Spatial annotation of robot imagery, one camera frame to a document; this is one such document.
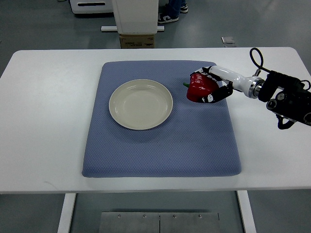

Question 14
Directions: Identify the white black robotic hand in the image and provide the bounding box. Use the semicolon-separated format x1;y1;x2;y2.
192;66;264;103

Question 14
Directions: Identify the red bell pepper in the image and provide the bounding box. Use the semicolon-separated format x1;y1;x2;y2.
183;73;219;102

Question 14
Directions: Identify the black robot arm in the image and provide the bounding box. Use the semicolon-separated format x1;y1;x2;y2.
250;48;311;130

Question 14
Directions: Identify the grey floor plate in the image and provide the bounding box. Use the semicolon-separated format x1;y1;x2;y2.
221;36;235;45

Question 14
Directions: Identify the cream round plate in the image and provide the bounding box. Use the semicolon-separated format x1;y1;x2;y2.
108;79;173;130

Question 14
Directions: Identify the blue textured mat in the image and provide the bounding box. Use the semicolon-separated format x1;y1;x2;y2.
81;60;242;179

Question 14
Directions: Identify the right black white sneaker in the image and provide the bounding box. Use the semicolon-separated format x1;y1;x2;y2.
180;3;189;14

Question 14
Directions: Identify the black white sneaker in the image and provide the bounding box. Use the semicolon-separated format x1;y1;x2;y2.
157;13;179;24
180;3;189;14

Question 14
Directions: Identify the person in blue jeans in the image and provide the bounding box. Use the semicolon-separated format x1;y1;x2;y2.
166;0;186;17

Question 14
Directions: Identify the left black white sneaker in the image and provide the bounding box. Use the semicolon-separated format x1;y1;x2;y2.
157;13;179;24

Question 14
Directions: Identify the right white table leg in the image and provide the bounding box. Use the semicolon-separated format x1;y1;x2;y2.
236;190;257;233

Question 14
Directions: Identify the white table leg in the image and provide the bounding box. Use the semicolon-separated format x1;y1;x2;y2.
57;193;76;233
236;190;257;233

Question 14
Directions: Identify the cardboard box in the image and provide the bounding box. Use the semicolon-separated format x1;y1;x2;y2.
119;34;155;49

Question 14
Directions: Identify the white machine base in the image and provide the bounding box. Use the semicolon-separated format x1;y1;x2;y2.
101;0;165;34

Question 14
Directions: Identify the left white table leg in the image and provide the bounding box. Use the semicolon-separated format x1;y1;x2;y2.
57;193;76;233

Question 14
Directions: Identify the white cart with handle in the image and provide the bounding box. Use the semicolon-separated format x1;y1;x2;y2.
69;0;113;14

